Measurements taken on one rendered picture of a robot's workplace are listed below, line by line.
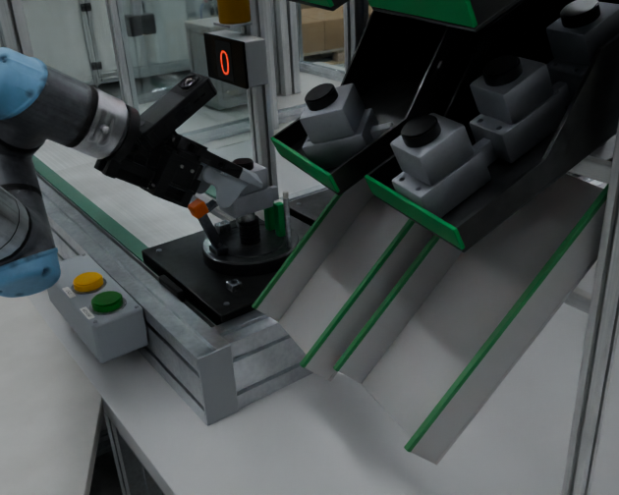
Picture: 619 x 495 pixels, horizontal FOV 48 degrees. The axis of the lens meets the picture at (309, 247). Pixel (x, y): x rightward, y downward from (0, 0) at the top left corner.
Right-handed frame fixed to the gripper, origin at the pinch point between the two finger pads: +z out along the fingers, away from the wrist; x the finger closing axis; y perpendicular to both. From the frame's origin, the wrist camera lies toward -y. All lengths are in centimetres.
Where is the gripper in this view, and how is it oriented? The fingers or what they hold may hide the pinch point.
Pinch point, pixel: (247, 173)
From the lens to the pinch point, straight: 97.5
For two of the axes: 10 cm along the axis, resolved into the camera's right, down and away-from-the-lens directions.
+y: -4.2, 9.0, 0.7
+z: 6.9, 2.7, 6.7
